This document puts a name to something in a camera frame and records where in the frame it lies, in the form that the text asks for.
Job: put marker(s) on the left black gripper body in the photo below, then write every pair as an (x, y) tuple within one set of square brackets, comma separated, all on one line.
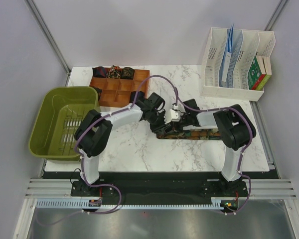
[(157, 122)]

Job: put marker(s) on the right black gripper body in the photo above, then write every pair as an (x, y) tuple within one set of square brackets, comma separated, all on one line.
[(184, 121)]

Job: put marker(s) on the floral brown green tie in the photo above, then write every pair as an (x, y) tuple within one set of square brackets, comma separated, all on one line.
[(193, 134)]

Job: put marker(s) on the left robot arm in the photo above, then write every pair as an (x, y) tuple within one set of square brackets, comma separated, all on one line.
[(94, 131)]

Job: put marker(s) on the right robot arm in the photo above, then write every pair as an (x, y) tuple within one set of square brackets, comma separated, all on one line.
[(235, 128)]

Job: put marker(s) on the wooden compartment tray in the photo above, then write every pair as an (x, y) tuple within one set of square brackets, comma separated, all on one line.
[(116, 92)]

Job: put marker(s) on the white plastic file organizer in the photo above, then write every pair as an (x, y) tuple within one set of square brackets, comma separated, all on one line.
[(255, 42)]

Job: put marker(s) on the rolled dark gold tie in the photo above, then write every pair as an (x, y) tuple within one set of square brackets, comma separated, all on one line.
[(127, 73)]

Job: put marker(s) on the rolled multicolour patterned tie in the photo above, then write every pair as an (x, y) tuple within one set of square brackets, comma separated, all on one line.
[(114, 72)]

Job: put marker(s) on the blue paper folder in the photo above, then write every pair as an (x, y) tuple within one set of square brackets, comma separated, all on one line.
[(230, 57)]

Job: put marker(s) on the rolled navy red tie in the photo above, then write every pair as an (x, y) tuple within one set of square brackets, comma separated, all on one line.
[(100, 72)]

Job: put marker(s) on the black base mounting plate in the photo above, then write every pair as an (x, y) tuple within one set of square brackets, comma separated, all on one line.
[(160, 187)]

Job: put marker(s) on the green white book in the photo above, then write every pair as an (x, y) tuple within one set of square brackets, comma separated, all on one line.
[(256, 72)]

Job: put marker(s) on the red spine book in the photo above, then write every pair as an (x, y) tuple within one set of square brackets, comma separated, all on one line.
[(268, 70)]

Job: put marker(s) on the olive green plastic basket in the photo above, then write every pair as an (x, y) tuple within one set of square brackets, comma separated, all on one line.
[(61, 113)]

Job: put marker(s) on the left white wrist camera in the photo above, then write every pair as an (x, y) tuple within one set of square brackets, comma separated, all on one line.
[(172, 116)]

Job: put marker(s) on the white slotted cable duct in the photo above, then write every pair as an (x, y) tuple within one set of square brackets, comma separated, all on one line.
[(214, 204)]

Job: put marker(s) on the aluminium rail frame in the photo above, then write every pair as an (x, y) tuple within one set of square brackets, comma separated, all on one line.
[(268, 211)]

